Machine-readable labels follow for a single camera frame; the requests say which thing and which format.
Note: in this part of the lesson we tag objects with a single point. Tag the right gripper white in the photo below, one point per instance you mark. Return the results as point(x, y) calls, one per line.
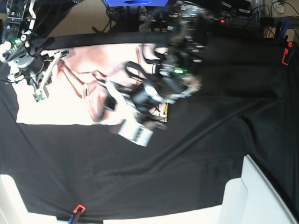
point(37, 71)

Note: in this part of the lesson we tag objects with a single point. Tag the red clamp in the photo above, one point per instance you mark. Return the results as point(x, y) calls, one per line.
point(287, 53)
point(77, 212)

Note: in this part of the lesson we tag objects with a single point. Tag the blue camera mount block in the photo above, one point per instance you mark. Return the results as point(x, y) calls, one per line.
point(151, 3)

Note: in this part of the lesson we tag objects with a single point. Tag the red clamp at bottom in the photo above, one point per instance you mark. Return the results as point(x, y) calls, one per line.
point(77, 212)

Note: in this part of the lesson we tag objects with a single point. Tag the white frame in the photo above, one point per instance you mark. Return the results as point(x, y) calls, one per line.
point(13, 209)
point(252, 199)

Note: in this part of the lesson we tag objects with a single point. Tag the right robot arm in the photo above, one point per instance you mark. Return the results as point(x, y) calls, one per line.
point(24, 38)

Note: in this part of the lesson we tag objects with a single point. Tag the black power strip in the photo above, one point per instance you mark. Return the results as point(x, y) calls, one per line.
point(192, 19)

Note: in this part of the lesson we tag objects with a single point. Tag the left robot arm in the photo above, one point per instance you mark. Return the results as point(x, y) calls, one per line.
point(173, 77)

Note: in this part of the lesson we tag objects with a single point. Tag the white frame right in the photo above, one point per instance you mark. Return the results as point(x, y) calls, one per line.
point(252, 199)

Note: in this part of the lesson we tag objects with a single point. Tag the white frame left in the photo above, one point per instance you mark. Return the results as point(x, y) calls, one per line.
point(13, 209)

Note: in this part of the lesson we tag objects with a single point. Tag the light pink T-shirt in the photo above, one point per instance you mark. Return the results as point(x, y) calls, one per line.
point(81, 88)

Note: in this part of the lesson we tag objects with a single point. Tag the black table cloth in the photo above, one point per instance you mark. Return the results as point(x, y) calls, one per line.
point(248, 104)

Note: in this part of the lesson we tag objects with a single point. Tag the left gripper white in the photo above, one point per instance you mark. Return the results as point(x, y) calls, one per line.
point(139, 109)

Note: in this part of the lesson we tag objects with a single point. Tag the red clamp at right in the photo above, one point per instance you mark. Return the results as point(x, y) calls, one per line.
point(287, 53)

